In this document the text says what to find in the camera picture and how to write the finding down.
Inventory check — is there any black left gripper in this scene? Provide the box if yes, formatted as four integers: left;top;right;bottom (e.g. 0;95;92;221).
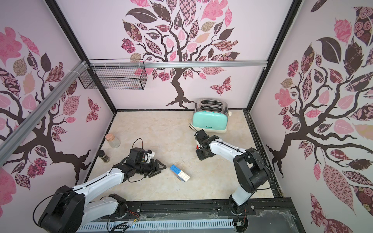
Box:
136;159;168;178

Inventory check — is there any aluminium rail back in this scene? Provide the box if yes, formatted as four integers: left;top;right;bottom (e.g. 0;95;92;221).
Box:
144;60;268;69

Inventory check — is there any dark spice bottle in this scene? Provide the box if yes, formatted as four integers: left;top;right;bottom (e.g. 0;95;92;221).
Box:
97;150;110;163

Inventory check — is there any aluminium rail left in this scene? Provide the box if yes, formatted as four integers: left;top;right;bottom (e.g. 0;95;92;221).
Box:
1;61;87;165

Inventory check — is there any pink lidded glass jar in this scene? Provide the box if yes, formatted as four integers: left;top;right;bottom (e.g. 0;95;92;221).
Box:
105;133;120;149

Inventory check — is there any black wire basket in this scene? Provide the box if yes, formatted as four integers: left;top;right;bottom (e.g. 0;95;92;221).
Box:
79;58;148;90

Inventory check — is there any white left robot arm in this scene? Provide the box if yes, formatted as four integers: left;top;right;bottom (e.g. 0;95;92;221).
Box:
34;159;166;233

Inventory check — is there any white slotted cable duct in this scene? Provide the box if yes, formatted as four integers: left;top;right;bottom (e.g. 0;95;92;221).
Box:
77;219;236;233

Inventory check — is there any aluminium rail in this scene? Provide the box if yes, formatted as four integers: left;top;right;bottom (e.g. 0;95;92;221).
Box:
1;61;87;165
144;60;268;69

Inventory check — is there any white brick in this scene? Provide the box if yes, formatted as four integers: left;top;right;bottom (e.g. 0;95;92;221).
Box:
177;171;190;182

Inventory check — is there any light blue large brick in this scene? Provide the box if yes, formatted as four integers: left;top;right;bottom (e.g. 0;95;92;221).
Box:
170;165;181;175

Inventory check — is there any mint green Belinee toaster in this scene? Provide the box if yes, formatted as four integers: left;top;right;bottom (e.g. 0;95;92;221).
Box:
191;98;229;133

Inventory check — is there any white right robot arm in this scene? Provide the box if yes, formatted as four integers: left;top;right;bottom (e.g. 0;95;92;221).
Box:
194;130;271;207

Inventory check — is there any black enclosure corner post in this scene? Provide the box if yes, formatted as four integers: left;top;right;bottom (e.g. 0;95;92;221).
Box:
246;0;304;112

